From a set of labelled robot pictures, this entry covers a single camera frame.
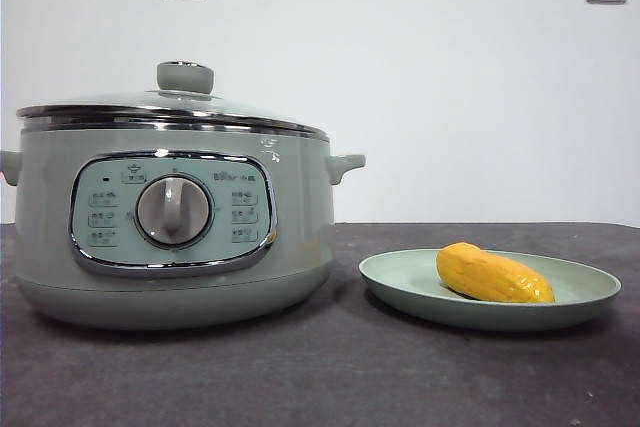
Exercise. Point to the glass lid with green knob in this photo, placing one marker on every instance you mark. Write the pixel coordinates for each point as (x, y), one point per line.
(185, 78)

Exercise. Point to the yellow corn cob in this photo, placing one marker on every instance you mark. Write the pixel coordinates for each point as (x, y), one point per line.
(491, 274)

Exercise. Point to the pale green electric steamer pot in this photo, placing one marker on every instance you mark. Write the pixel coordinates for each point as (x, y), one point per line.
(300, 207)

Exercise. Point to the pale green round plate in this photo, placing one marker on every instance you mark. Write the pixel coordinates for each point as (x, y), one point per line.
(400, 279)

